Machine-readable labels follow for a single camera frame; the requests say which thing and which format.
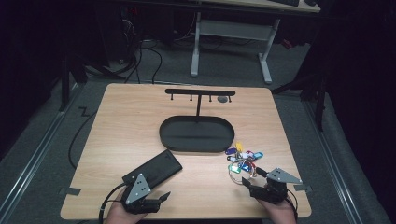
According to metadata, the dark metal stand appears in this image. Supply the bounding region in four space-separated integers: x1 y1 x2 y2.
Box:
270 69 329 132
59 50 89 112

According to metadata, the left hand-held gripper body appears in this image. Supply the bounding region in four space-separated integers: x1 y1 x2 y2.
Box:
120 173 163 215

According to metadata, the bundle of black cables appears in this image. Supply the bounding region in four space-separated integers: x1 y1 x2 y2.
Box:
118 39 163 84

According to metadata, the black keyboard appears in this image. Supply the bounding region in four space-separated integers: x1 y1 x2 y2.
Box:
269 0 301 7

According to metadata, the black key rack with tray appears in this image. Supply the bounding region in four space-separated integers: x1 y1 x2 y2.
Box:
159 88 236 153

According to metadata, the hand-held gripper cable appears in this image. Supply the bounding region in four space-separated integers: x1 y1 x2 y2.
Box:
286 189 299 220
98 182 127 224

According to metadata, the black floor cable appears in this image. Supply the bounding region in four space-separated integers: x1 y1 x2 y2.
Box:
68 106 99 171

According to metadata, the metal floor rail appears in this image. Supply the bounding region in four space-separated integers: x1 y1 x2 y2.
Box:
303 100 364 224
0 83 82 220

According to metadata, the person's left hand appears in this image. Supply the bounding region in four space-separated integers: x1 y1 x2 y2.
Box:
104 188 150 224

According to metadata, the key ring with coloured tags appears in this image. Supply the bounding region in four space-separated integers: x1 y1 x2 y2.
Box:
224 142 265 185

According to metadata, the person's right hand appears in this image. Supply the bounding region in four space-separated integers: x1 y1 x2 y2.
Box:
256 197 298 224

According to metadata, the right hand-held gripper cable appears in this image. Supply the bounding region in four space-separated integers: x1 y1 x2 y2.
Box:
286 189 299 220

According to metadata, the black rectangular case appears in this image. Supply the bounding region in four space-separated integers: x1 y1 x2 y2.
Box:
121 148 183 188

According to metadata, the left hand-held gripper cable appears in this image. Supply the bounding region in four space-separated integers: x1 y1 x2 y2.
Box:
98 182 127 224

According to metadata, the desk with white metal frame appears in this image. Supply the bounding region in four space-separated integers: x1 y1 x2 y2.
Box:
190 0 321 85

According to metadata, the dark computer tower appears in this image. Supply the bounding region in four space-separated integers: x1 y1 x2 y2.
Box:
120 5 142 63

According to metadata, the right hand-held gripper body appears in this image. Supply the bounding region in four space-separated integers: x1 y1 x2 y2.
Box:
248 167 303 205

